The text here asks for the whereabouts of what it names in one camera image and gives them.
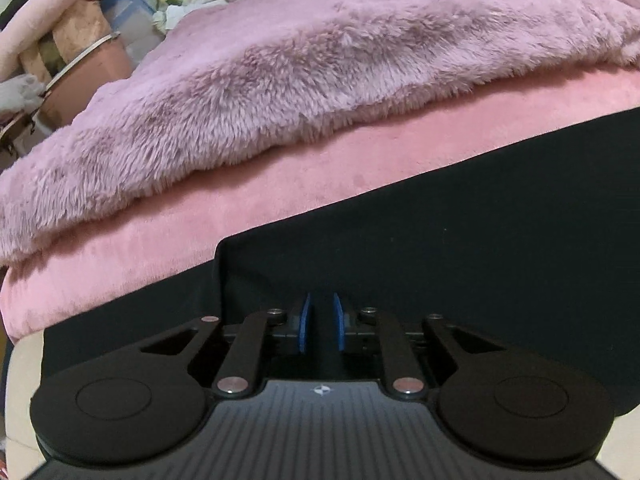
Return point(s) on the brown speckled cushion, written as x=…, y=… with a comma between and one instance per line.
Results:
x=80, y=25

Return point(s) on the pink plush toy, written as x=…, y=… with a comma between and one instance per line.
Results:
x=30, y=15

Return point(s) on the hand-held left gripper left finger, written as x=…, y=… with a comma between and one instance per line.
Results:
x=304, y=327

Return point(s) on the black pants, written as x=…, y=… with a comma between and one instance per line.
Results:
x=450, y=235

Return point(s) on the pink fluffy blanket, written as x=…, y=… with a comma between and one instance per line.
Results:
x=300, y=85

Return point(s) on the pink velvet sheet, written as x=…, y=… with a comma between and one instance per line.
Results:
x=150, y=260

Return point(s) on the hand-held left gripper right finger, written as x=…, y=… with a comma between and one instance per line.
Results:
x=340, y=325

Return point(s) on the white fluffy toy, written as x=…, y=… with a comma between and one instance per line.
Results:
x=17, y=92

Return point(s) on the cream leather sofa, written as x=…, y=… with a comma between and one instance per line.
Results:
x=20, y=390

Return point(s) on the blue plastic container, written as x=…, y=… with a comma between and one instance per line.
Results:
x=129, y=12

